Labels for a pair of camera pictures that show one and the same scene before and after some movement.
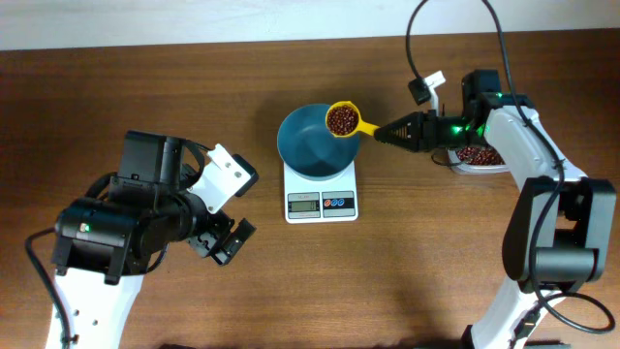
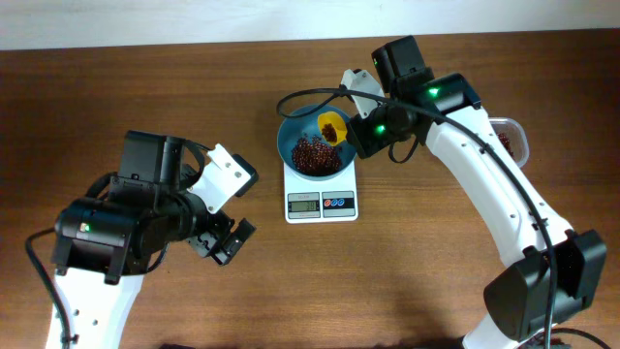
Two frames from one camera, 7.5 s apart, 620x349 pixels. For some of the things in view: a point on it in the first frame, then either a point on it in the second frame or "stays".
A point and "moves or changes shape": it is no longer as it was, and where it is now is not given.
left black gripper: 219,237 stays
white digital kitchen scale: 327,201 stays
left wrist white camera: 223,178 stays
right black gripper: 427,131 → 358,137
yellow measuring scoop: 343,119 moves or changes shape
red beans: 342,119 → 329,133
